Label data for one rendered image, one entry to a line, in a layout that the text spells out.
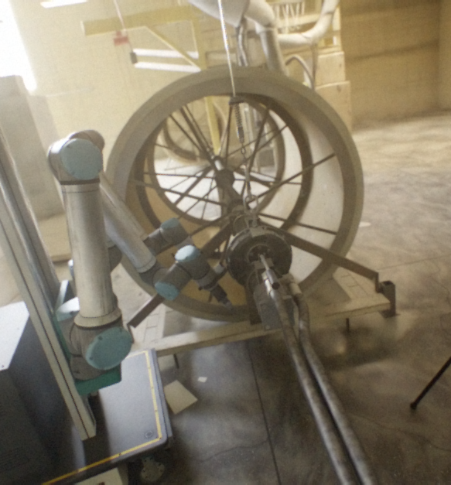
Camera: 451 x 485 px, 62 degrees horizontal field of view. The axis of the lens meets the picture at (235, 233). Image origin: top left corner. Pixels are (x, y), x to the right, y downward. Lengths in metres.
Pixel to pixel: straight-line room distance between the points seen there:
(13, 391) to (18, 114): 6.57
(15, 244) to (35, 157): 6.38
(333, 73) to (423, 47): 6.67
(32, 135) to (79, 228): 6.64
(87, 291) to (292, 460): 1.26
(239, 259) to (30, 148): 6.59
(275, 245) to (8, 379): 1.12
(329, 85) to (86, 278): 7.36
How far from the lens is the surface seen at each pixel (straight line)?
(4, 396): 1.70
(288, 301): 1.40
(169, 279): 1.43
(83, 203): 1.20
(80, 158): 1.18
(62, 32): 13.14
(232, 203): 2.35
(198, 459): 2.12
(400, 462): 2.05
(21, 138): 7.90
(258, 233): 1.50
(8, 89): 8.19
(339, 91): 8.27
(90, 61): 12.89
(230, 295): 2.96
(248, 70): 2.32
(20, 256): 1.54
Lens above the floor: 1.61
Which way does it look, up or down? 20 degrees down
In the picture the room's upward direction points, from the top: 10 degrees counter-clockwise
